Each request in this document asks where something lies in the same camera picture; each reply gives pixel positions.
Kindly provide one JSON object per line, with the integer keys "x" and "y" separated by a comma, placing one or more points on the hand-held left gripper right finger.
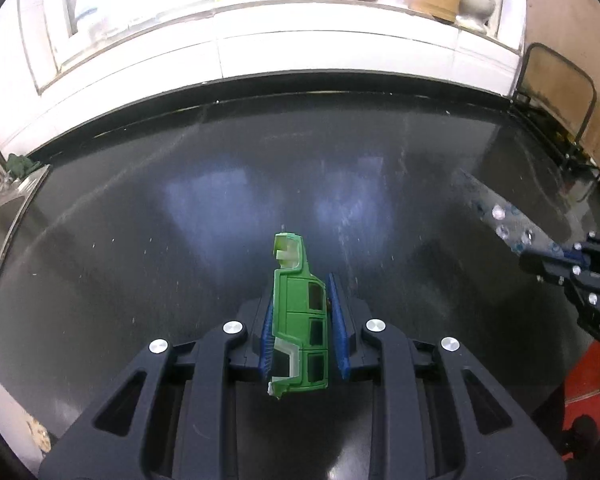
{"x": 338, "y": 330}

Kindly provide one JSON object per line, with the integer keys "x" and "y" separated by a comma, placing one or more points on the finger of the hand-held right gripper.
{"x": 597, "y": 247}
{"x": 537, "y": 265}

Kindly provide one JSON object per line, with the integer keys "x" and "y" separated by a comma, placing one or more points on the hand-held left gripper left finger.
{"x": 266, "y": 347}

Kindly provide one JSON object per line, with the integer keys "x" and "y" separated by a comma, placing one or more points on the green plastic toy car shell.
{"x": 295, "y": 305}

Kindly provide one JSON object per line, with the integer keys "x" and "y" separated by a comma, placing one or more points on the steel sink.
{"x": 2, "y": 240}

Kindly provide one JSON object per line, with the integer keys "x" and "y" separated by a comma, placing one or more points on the green scrubbing cloth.
{"x": 21, "y": 163}

